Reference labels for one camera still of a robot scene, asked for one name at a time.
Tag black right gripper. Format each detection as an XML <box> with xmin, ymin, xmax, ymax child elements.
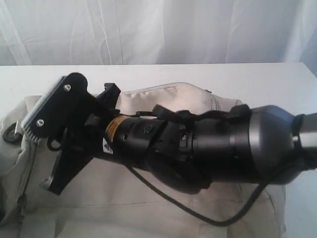
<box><xmin>49</xmin><ymin>81</ymin><xmax>122</xmax><ymax>196</ymax></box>

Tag cream canvas duffel bag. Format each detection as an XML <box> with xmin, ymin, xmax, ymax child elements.
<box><xmin>0</xmin><ymin>83</ymin><xmax>287</xmax><ymax>238</ymax></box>

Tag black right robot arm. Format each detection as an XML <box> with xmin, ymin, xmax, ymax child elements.
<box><xmin>48</xmin><ymin>83</ymin><xmax>317</xmax><ymax>194</ymax></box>

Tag white backdrop curtain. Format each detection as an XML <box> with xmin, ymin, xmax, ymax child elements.
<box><xmin>0</xmin><ymin>0</ymin><xmax>317</xmax><ymax>68</ymax></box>

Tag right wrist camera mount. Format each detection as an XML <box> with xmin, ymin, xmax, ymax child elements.
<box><xmin>21</xmin><ymin>72</ymin><xmax>88</xmax><ymax>143</ymax></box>

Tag black camera cable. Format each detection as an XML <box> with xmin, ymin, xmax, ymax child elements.
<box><xmin>128</xmin><ymin>166</ymin><xmax>263</xmax><ymax>221</ymax></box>

